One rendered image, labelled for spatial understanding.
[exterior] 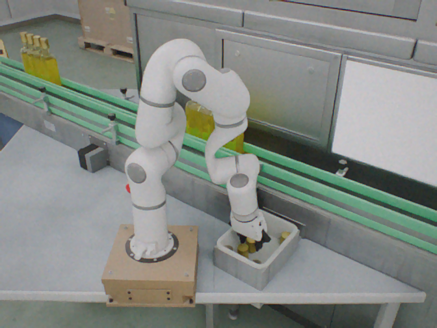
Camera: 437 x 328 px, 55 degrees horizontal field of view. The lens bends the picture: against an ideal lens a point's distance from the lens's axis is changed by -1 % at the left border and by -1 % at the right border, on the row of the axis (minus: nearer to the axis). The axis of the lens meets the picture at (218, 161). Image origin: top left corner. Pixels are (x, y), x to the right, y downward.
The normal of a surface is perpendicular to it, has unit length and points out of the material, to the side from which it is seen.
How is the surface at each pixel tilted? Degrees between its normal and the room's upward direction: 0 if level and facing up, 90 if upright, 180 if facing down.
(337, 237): 90
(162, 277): 4
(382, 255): 90
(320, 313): 90
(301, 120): 90
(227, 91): 82
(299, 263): 0
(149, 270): 4
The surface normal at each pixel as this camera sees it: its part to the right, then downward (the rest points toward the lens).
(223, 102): 0.18, 0.62
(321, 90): -0.60, 0.43
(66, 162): 0.00, -0.85
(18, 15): 0.80, 0.32
